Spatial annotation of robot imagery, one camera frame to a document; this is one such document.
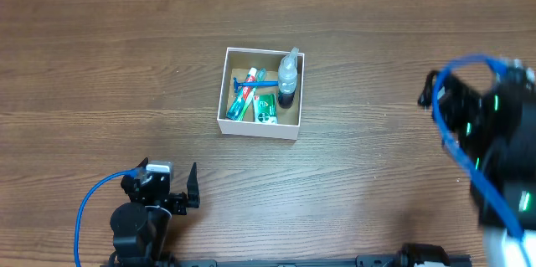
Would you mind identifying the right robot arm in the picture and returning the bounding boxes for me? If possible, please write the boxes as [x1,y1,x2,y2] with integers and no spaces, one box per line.
[437,67,535,266]

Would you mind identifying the clear bottle dark liquid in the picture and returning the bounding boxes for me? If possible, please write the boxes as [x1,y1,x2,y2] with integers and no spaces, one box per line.
[277,48,299,109]

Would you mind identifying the blue disposable razor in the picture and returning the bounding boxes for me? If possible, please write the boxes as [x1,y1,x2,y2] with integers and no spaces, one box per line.
[233,79,278,93]

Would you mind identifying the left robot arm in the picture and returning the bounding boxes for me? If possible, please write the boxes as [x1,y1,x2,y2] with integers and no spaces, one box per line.
[109,158,200,267]

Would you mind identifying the red green toothpaste tube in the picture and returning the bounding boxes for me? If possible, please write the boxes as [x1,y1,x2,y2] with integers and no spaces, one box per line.
[226,68,258,121]

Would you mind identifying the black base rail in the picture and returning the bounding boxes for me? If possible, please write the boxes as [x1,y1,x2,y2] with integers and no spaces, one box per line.
[100,253,474,267]

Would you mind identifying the open cardboard box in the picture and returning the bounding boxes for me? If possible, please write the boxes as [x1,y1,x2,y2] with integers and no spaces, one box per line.
[217,47,306,140]

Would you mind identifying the green white toothbrush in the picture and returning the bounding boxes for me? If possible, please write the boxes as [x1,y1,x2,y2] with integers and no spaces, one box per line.
[238,68,266,121]

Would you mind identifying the green soap packet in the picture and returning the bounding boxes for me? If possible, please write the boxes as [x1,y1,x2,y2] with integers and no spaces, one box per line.
[253,94,277,124]

